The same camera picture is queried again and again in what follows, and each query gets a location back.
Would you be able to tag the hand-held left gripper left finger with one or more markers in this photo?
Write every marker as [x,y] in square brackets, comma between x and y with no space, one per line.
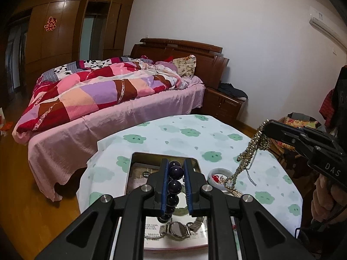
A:
[163,195]

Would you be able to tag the wooden bed headboard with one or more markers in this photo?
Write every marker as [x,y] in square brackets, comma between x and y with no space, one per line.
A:
[211,65]

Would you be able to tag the dark hanging garment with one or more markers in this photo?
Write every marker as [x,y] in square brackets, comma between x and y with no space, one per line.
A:
[341,100]

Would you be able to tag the pink bed sheet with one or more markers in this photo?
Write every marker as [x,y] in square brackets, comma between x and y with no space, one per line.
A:
[108,124]

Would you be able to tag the person's right hand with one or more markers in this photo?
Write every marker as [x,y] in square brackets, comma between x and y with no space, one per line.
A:
[322,197]

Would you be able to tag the cloud print tablecloth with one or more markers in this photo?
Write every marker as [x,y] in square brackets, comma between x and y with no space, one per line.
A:
[176,138]

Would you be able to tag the orange patterned cushion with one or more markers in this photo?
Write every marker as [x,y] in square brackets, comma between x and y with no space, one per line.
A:
[298,122]

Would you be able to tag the patchwork quilt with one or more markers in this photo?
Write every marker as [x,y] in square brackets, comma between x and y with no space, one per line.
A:
[95,92]

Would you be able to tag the floral pillow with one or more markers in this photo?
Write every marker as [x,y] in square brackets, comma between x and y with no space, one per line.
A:
[187,65]

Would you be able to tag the red hanging garment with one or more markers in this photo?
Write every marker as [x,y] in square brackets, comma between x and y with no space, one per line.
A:
[326,105]

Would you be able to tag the silver wrist watch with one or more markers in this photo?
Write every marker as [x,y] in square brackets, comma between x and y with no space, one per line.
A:
[176,228]

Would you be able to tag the brown wooden wardrobe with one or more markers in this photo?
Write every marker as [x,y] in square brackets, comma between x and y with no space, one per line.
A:
[65,32]

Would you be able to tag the small red bead cluster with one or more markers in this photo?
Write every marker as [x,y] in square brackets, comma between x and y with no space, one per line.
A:
[215,178]

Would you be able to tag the dark folded clothes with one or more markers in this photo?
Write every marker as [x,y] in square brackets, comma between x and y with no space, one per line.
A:
[233,90]

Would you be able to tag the white air conditioner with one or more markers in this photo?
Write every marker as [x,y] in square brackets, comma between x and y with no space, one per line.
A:
[328,27]

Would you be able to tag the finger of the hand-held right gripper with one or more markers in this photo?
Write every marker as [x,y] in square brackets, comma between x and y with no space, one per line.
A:
[294,140]
[287,127]

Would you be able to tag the red white plastic bag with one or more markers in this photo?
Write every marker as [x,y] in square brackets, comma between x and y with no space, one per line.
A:
[6,126]

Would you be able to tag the wooden nightstand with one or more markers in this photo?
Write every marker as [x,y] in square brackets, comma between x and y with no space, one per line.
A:
[222,104]

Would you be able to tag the purple pillow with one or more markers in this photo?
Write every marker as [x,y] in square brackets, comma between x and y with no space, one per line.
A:
[165,65]

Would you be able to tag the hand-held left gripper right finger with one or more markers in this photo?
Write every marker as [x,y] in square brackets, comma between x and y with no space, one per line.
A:
[189,195]

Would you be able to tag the wicker chair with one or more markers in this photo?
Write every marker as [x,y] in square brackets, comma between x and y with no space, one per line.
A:
[290,162]

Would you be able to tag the red paper decoration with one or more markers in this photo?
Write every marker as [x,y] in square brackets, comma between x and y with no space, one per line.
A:
[51,23]

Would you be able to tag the pale jade bangle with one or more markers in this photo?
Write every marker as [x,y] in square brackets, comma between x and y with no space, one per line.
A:
[214,172]

